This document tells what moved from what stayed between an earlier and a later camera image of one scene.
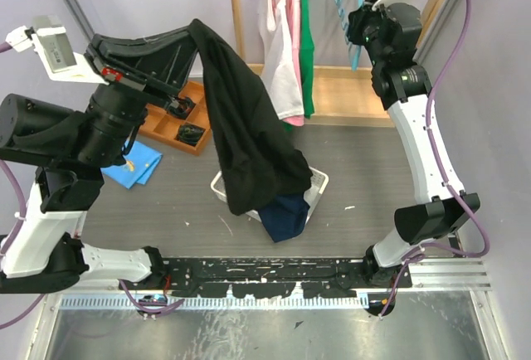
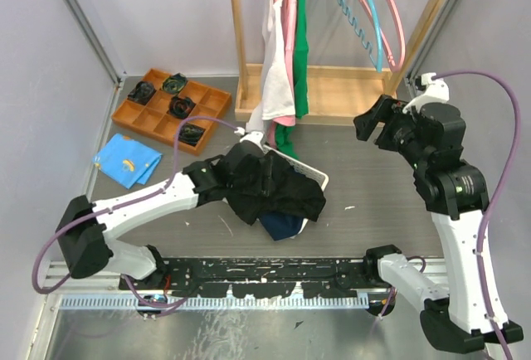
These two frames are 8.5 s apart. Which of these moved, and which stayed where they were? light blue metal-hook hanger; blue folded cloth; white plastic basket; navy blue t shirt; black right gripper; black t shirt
Moved: black right gripper; white plastic basket; light blue metal-hook hanger; black t shirt
Stayed: blue folded cloth; navy blue t shirt
